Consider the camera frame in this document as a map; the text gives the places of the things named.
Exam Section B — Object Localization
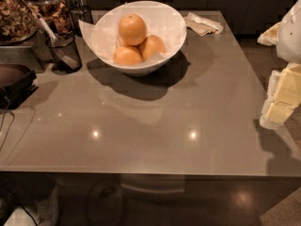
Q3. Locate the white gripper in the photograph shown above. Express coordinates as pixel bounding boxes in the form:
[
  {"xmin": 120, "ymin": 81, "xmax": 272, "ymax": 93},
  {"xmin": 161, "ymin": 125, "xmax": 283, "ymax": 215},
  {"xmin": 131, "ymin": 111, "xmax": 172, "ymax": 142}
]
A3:
[{"xmin": 257, "ymin": 0, "xmax": 301, "ymax": 108}]

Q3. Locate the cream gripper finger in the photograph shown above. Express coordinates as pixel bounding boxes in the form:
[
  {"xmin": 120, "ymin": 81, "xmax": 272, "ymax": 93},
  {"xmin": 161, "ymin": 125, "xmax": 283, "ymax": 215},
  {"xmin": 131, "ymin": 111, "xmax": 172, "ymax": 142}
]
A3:
[{"xmin": 260, "ymin": 100, "xmax": 293, "ymax": 130}]

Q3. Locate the orange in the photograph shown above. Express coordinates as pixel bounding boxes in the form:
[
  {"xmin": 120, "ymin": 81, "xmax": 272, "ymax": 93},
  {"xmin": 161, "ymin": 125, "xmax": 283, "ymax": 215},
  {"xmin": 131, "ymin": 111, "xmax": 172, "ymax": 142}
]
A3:
[
  {"xmin": 113, "ymin": 45, "xmax": 143, "ymax": 65},
  {"xmin": 119, "ymin": 13, "xmax": 147, "ymax": 45},
  {"xmin": 139, "ymin": 35, "xmax": 166, "ymax": 60}
]

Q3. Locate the white paper bowl liner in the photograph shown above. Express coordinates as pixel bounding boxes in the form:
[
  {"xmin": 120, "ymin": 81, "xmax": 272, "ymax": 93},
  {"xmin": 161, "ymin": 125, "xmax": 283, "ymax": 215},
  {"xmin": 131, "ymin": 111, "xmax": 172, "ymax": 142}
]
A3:
[{"xmin": 77, "ymin": 2, "xmax": 186, "ymax": 66}]

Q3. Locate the white ceramic bowl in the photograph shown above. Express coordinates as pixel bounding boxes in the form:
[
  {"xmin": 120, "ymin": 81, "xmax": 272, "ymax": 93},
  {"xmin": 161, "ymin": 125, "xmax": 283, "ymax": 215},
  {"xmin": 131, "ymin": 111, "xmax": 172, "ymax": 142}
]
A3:
[{"xmin": 89, "ymin": 0, "xmax": 188, "ymax": 77}]

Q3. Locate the folded beige napkin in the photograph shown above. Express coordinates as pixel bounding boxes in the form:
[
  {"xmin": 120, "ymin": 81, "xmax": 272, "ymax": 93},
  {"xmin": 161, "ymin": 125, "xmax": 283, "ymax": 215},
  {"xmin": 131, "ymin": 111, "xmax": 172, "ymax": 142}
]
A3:
[{"xmin": 184, "ymin": 12, "xmax": 224, "ymax": 36}]

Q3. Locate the small black mesh holder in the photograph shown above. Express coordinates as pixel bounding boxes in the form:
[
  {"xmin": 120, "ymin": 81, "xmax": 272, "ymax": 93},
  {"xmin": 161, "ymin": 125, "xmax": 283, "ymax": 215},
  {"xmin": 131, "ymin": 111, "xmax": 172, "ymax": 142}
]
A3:
[{"xmin": 70, "ymin": 6, "xmax": 93, "ymax": 37}]

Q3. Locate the white plastic spoon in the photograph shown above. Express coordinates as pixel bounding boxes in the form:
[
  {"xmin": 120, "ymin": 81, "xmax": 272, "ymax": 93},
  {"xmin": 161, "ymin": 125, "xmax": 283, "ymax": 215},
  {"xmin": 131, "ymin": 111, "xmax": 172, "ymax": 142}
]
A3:
[{"xmin": 38, "ymin": 14, "xmax": 78, "ymax": 71}]

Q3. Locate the black mesh cup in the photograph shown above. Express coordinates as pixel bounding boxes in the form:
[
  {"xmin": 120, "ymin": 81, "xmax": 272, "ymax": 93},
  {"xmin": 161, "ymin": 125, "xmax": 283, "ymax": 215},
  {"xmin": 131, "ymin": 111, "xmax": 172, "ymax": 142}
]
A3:
[{"xmin": 46, "ymin": 33, "xmax": 82, "ymax": 73}]

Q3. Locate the dark brown tray device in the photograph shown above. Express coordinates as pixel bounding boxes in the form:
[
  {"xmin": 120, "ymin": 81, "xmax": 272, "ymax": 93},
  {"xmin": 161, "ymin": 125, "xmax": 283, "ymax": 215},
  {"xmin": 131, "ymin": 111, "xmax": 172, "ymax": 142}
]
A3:
[{"xmin": 0, "ymin": 64, "xmax": 37, "ymax": 109}]

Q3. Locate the large glass snack jar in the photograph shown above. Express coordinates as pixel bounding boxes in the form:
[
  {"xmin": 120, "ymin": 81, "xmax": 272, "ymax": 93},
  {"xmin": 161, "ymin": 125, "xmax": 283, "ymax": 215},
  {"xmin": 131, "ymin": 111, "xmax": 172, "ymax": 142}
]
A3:
[{"xmin": 0, "ymin": 0, "xmax": 38, "ymax": 46}]

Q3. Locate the thin black cable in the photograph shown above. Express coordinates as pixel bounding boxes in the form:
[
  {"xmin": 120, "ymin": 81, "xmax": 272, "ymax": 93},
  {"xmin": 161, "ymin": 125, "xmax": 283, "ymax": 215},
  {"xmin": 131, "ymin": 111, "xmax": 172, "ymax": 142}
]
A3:
[{"xmin": 0, "ymin": 96, "xmax": 16, "ymax": 151}]

